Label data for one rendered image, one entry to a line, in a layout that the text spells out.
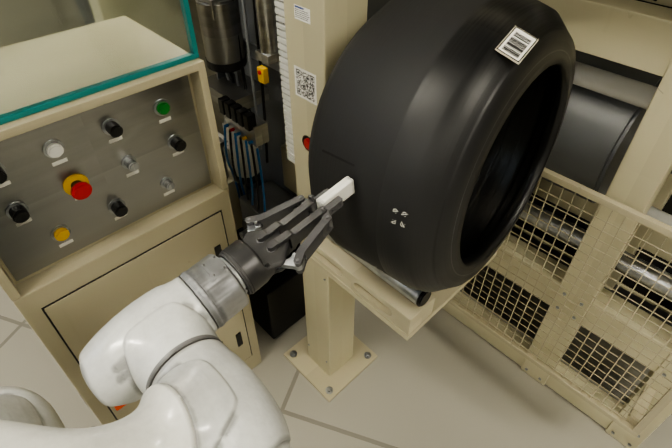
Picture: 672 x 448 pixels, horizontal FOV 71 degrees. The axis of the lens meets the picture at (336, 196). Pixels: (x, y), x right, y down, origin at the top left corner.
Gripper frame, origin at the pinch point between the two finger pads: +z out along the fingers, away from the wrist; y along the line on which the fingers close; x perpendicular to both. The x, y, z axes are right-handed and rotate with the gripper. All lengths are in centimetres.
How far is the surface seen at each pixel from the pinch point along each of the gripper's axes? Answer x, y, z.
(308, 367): 124, 36, 2
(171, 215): 32, 52, -13
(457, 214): 2.9, -15.3, 11.3
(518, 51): -16.8, -12.4, 27.0
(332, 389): 124, 23, 3
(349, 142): -5.4, 2.7, 6.4
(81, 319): 43, 51, -44
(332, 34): -7.5, 27.6, 26.8
